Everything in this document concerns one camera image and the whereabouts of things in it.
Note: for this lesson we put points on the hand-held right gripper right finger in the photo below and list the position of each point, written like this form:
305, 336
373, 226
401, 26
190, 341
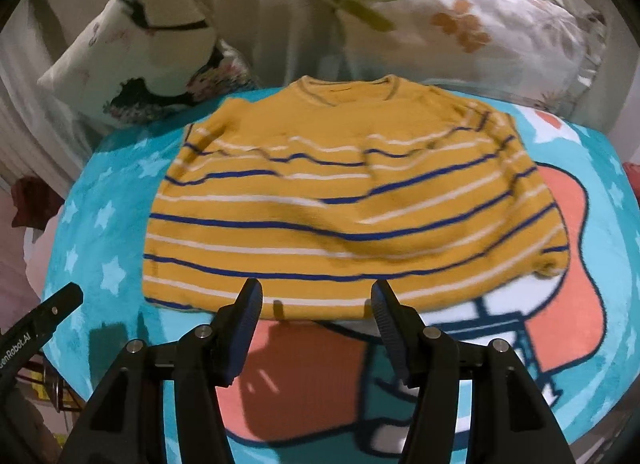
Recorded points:
389, 331

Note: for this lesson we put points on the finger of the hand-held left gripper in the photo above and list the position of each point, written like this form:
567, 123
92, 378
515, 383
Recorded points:
62, 301

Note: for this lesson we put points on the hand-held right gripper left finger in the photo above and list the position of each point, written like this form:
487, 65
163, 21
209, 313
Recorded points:
242, 339

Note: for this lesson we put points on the yellow striped sweater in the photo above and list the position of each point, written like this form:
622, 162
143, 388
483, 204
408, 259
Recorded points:
325, 204

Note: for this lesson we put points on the pink cloth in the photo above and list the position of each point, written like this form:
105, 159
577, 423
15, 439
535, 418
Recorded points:
37, 259

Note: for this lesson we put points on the dark red cloth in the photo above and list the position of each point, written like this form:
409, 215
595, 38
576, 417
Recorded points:
37, 201

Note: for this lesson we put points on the teal star print blanket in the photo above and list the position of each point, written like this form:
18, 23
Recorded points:
590, 344

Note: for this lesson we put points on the white pillow with black figure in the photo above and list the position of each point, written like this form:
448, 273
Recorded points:
150, 43

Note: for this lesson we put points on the white leaf print pillow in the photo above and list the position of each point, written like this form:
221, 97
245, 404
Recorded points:
475, 43

